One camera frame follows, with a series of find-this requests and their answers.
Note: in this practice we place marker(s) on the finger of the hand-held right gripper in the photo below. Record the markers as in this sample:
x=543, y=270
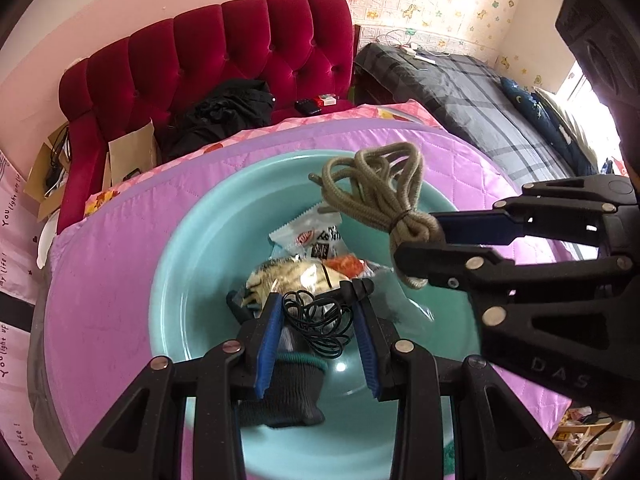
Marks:
x=480, y=227
x=435, y=262

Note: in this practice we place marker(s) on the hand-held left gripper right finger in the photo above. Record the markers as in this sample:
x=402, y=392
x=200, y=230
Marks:
x=367, y=355

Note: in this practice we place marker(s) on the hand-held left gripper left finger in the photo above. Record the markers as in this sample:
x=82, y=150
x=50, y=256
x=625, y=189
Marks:
x=265, y=345

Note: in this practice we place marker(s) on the black work glove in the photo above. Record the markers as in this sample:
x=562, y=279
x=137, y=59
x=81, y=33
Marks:
x=285, y=387

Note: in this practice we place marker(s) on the beige striped packet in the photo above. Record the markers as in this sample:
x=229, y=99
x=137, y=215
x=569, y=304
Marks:
x=285, y=275

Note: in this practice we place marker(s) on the teal plastic basin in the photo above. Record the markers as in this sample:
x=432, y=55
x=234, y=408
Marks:
x=200, y=270

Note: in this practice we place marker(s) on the clear plastic snack bag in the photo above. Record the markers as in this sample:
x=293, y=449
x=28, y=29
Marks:
x=310, y=235

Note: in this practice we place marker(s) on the wooden rack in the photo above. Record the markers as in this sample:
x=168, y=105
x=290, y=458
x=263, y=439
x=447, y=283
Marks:
x=590, y=430

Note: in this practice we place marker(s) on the navy star pillow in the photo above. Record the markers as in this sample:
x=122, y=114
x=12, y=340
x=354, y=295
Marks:
x=530, y=102

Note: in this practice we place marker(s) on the grey plaid bed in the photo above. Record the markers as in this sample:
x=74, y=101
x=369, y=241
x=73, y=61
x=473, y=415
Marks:
x=450, y=95

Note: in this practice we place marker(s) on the cream pillow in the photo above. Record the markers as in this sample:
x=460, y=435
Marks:
x=575, y=130

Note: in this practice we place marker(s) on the purple quilted mat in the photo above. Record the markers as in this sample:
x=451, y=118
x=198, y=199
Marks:
x=100, y=285

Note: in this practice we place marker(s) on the pink printed quilt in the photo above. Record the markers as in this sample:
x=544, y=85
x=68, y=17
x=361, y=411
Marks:
x=320, y=122

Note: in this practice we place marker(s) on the red white small box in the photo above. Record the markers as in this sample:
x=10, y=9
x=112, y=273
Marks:
x=327, y=100

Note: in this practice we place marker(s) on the black phone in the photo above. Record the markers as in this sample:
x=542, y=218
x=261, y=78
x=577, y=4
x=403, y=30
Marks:
x=307, y=106

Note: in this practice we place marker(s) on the grey table cover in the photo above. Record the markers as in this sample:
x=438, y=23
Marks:
x=40, y=360

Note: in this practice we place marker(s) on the brown paper bag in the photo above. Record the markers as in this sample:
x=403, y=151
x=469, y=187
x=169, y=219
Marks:
x=135, y=155

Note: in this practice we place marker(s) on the black cloth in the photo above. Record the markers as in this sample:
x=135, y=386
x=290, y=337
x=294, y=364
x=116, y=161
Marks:
x=220, y=115

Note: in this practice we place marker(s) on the pink cartoon curtain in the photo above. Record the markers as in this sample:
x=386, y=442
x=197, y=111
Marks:
x=15, y=240
x=20, y=410

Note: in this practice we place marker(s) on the cardboard box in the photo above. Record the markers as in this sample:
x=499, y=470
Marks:
x=45, y=180

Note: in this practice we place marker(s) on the red tufted sofa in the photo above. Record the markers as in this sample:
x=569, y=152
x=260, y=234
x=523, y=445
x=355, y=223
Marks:
x=225, y=60

